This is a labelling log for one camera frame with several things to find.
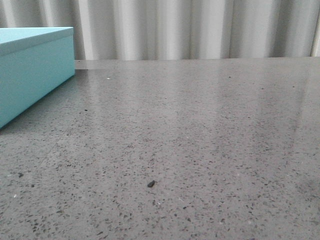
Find light blue storage box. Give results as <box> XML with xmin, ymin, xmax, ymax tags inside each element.
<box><xmin>0</xmin><ymin>27</ymin><xmax>75</xmax><ymax>127</ymax></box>

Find small black debris piece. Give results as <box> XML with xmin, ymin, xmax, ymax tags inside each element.
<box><xmin>147</xmin><ymin>180</ymin><xmax>156</xmax><ymax>188</ymax></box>

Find grey pleated curtain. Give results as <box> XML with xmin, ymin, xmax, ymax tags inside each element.
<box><xmin>0</xmin><ymin>0</ymin><xmax>320</xmax><ymax>61</ymax></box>

